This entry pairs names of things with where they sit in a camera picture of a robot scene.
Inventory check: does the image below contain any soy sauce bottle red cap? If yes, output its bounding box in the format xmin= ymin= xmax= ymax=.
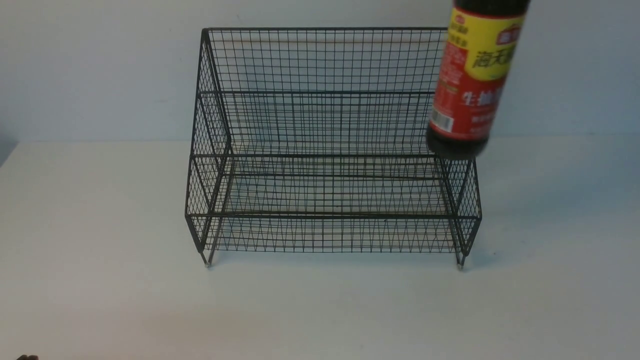
xmin=426 ymin=0 xmax=530 ymax=160

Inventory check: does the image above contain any small dark object at edge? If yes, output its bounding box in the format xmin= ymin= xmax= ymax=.
xmin=16 ymin=354 xmax=39 ymax=360

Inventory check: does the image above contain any black wire mesh shelf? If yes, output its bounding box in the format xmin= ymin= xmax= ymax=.
xmin=184 ymin=27 xmax=483 ymax=270

